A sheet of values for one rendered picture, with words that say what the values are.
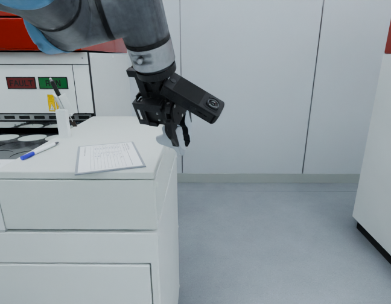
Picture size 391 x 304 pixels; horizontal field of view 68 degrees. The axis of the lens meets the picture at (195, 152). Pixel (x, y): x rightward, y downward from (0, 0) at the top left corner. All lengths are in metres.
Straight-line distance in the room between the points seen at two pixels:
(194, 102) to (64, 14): 0.24
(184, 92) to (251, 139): 2.34
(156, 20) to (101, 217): 0.44
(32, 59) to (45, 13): 0.99
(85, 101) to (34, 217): 0.66
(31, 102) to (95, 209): 0.79
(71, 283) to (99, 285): 0.07
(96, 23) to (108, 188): 0.35
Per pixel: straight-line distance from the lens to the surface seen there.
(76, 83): 1.29
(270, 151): 2.90
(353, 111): 3.08
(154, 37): 0.47
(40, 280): 0.86
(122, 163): 0.68
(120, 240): 0.72
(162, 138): 0.60
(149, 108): 0.55
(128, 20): 0.46
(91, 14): 0.46
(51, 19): 0.39
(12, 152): 1.12
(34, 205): 0.74
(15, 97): 1.42
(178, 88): 0.52
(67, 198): 0.70
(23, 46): 1.32
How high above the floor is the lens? 1.20
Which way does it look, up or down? 18 degrees down
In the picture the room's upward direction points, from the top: straight up
